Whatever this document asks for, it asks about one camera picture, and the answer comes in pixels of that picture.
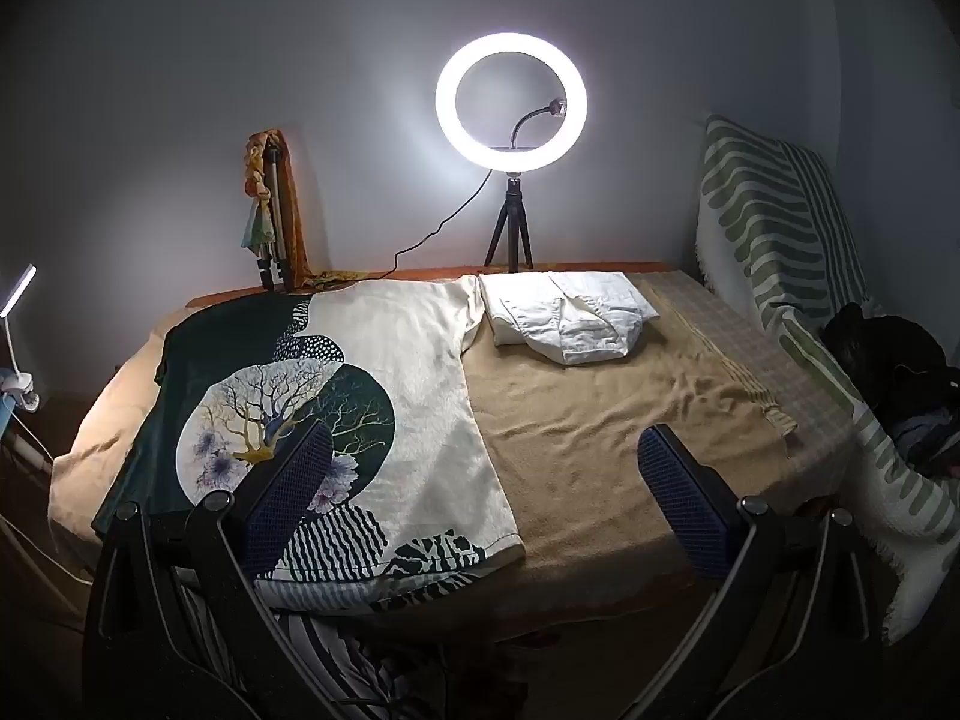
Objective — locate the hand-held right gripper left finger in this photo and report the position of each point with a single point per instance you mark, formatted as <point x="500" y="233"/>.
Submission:
<point x="289" y="495"/>

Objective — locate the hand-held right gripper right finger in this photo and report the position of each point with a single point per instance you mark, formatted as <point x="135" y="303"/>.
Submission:
<point x="686" y="499"/>

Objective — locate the tree print t-shirt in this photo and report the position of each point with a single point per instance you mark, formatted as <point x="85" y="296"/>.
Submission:
<point x="420" y="390"/>

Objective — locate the beige blanket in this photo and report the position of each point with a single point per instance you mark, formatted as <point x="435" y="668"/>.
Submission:
<point x="600" y="427"/>

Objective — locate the black white striped cloth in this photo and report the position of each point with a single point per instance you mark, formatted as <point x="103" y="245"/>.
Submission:
<point x="330" y="660"/>

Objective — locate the folded white garment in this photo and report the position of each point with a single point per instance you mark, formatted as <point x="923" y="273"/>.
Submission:
<point x="570" y="322"/>

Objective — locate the blue grey cloth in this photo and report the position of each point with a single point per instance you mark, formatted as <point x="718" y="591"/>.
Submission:
<point x="926" y="442"/>

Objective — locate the orange patterned mattress cover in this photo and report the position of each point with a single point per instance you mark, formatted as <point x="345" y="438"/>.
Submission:
<point x="585" y="268"/>

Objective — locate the folded silver tripod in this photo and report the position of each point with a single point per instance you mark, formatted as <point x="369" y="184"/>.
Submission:
<point x="279" y="225"/>

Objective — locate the green striped white blanket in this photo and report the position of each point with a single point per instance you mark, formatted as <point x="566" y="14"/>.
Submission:
<point x="765" y="225"/>

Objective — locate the orange cloth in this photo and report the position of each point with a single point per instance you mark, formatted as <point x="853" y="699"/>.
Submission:
<point x="300" y="210"/>

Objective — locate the colourful knotted scarf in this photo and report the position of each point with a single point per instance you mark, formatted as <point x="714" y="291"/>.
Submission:
<point x="253" y="187"/>

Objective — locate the black mini tripod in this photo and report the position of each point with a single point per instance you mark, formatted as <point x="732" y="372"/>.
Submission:
<point x="512" y="217"/>

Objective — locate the white clip lamp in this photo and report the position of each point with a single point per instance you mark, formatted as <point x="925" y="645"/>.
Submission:
<point x="19" y="289"/>

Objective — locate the black gooseneck phone holder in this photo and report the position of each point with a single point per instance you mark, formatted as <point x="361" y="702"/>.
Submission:
<point x="525" y="124"/>

